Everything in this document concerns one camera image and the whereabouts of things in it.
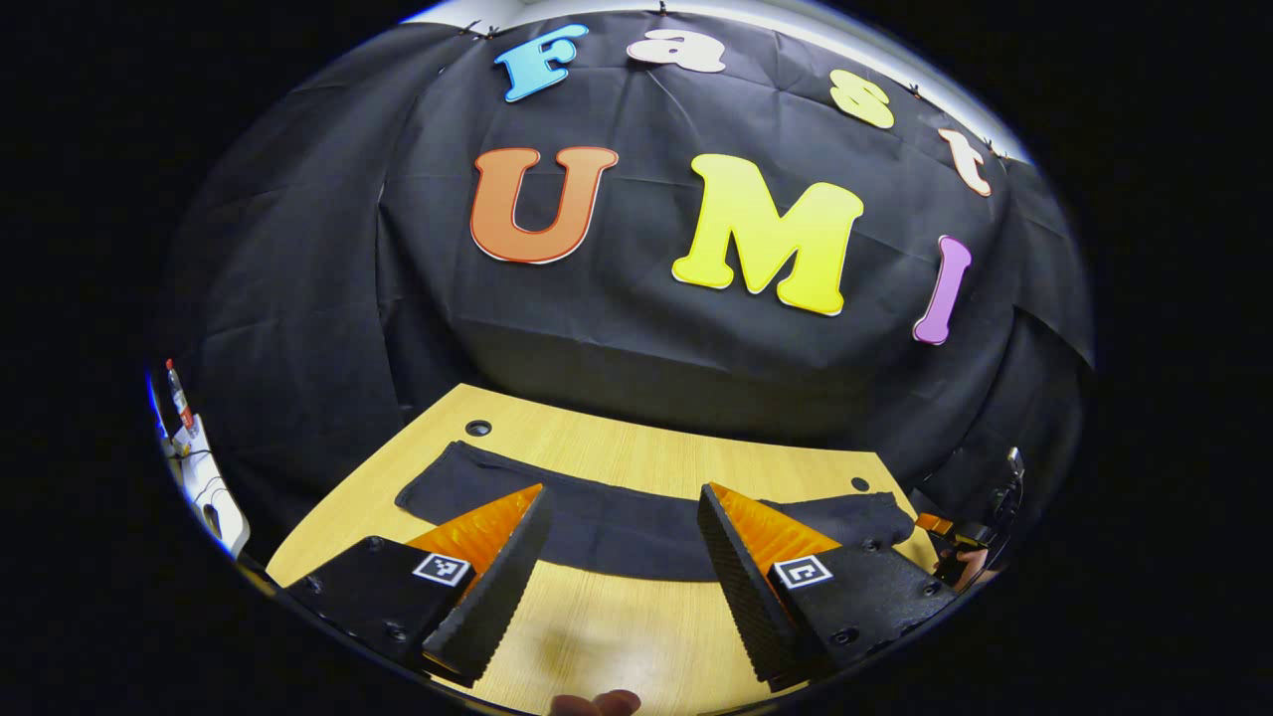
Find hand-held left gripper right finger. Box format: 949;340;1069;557
696;482;961;694

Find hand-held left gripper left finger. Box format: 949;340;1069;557
283;484;555;689

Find black jeans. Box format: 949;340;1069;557
395;441;916;583

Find black backdrop cloth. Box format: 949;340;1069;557
154;10;1095;558

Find white side table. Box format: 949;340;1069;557
157;413;252;560

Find red capped bottle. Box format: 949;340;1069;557
164;358;197;441

